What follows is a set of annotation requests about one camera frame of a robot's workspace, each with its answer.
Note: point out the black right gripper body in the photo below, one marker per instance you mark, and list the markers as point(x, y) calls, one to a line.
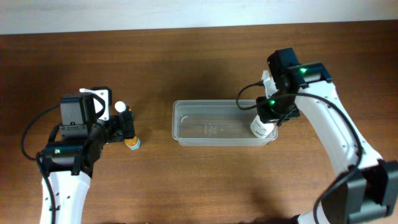
point(267, 115)

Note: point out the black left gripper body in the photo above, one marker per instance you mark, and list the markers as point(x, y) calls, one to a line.
point(127, 123)

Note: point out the black bottle white cap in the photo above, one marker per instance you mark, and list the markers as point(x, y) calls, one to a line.
point(124, 112)

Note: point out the white squeeze bottle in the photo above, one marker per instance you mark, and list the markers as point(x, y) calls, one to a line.
point(260, 129)

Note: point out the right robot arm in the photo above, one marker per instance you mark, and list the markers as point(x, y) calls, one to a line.
point(365, 187)

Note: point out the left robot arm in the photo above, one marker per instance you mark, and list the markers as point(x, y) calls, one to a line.
point(74, 145)

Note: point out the clear plastic container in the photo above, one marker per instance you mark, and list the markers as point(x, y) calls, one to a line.
point(215, 123)

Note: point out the gold lid small jar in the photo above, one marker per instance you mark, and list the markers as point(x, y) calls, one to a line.
point(133, 143)

